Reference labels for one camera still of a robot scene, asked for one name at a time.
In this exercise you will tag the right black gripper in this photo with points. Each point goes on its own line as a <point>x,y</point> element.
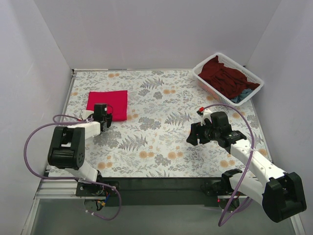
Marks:
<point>200,133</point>

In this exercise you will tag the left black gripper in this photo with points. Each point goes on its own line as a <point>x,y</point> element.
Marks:
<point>108,118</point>

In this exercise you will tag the bright red t shirt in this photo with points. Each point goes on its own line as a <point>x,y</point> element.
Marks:
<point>118,101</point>

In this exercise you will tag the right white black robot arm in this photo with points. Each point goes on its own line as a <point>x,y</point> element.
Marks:
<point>280,194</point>

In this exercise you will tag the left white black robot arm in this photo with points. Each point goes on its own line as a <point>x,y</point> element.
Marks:
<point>67,148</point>

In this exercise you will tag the floral patterned table mat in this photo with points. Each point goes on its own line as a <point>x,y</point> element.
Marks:
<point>151,142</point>

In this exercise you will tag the blue grey cloth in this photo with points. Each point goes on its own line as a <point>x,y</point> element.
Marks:
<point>242,96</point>

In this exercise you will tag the white plastic laundry basket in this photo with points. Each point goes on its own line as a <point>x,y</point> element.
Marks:
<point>228,62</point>

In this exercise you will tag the dark maroon t shirt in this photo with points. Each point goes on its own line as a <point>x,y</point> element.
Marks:
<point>229,82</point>

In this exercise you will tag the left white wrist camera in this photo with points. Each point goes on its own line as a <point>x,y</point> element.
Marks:
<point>86,113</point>

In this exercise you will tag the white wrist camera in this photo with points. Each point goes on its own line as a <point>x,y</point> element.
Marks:
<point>86,113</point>
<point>205,113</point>

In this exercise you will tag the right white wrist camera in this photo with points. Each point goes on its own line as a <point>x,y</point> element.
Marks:
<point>205,113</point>

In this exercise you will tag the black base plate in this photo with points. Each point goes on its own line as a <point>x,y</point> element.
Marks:
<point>151,191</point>

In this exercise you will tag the aluminium frame rail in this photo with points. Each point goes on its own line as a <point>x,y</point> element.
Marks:
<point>57,211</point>

